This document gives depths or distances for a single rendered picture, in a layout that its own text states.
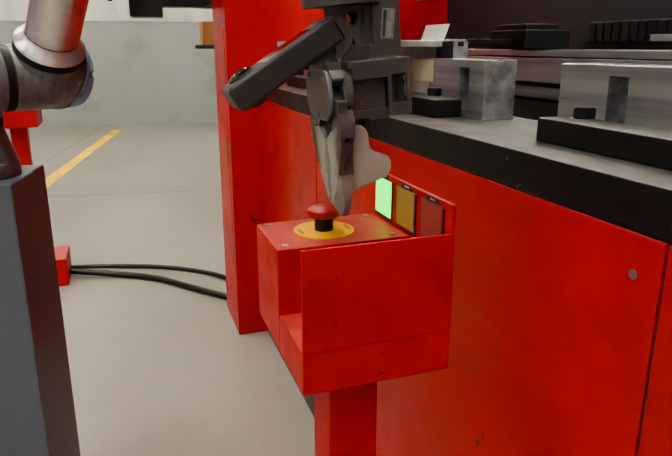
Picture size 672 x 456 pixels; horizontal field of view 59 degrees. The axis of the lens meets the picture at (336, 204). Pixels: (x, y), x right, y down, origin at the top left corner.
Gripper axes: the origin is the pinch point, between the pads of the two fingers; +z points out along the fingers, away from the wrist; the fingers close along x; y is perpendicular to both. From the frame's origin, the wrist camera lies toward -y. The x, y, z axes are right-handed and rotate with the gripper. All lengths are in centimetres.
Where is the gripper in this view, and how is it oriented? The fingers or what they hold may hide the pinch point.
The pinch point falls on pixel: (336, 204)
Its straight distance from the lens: 59.5
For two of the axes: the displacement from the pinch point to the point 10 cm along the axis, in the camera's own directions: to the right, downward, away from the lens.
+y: 9.4, -1.7, 3.0
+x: -3.3, -2.4, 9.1
